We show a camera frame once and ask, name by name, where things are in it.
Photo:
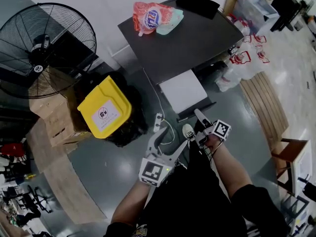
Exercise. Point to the teal refill pouch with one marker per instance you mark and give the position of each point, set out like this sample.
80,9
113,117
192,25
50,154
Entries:
172,21

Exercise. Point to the red object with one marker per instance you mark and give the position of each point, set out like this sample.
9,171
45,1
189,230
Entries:
11,149

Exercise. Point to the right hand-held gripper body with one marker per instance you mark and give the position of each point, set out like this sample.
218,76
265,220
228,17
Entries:
221,130

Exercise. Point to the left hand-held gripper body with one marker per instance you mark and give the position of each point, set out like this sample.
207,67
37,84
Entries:
151,171

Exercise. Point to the brown cardboard box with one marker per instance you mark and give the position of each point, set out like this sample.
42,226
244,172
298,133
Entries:
59,120

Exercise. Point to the yellow bin lid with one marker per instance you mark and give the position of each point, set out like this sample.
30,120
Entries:
106,107

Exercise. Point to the group of clear water jugs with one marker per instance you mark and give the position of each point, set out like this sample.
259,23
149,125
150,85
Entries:
247,55

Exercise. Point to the wooden chair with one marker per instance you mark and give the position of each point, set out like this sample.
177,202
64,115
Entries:
286,152

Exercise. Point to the person's white shoe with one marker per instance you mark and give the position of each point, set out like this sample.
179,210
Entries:
188,132

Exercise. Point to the metal frame stool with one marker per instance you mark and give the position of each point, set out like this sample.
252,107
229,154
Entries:
295,211

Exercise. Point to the person's right forearm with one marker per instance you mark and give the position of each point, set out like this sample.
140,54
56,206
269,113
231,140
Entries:
232,171

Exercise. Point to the large black fan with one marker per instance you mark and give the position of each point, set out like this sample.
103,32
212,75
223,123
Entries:
39,51

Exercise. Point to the black office chair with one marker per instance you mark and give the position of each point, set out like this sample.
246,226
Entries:
37,199

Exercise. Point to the clear plastic storage box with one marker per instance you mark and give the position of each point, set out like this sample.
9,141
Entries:
256,11

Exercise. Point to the wooden slat board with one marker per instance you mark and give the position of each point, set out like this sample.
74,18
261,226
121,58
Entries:
265,110

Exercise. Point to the person's black trousers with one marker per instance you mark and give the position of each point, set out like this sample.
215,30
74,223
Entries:
190,196

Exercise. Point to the black monitor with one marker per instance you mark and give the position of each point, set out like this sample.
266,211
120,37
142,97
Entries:
285,11

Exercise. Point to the white board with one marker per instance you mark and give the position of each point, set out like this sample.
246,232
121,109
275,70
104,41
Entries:
304,164

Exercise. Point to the curved wood-look platform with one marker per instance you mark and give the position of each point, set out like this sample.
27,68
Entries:
69,181

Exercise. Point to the black cloth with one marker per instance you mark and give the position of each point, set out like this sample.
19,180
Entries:
197,4

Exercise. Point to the white power strip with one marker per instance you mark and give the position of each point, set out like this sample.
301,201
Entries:
158,122

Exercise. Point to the person's black shirt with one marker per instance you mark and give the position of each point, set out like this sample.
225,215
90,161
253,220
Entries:
259,211

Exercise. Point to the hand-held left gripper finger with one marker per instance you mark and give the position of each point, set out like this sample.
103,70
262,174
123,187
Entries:
177,153
155,143

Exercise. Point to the person's left forearm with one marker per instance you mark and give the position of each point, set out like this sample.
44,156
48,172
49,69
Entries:
130,204

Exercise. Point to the white plastic bag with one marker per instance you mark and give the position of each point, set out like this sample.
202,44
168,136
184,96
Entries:
228,80

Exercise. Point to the pink detergent refill pouch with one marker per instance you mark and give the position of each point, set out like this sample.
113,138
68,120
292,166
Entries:
148,16

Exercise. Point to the dark grey washing machine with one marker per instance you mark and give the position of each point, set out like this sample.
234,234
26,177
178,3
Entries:
177,46

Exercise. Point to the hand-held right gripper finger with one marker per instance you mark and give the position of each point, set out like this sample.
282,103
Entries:
203,119

